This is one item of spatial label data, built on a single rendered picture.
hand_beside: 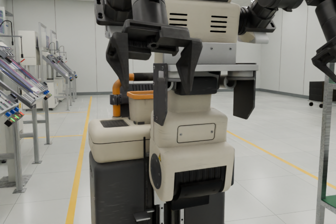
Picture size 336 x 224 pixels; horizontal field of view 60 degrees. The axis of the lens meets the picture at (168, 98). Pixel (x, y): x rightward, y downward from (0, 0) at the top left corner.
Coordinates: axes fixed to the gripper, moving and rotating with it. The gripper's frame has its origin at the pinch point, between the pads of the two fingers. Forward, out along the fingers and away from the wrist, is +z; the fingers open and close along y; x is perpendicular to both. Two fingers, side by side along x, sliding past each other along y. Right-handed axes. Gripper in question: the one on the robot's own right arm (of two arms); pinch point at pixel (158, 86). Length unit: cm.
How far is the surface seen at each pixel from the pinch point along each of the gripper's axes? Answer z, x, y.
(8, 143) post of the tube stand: -63, 239, -49
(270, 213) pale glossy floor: 19, 143, 130
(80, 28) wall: -592, 746, 57
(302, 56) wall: -398, 503, 672
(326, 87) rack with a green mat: -34, 55, 111
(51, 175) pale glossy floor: -39, 261, -14
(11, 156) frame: -48, 223, -44
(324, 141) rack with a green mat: -11, 69, 113
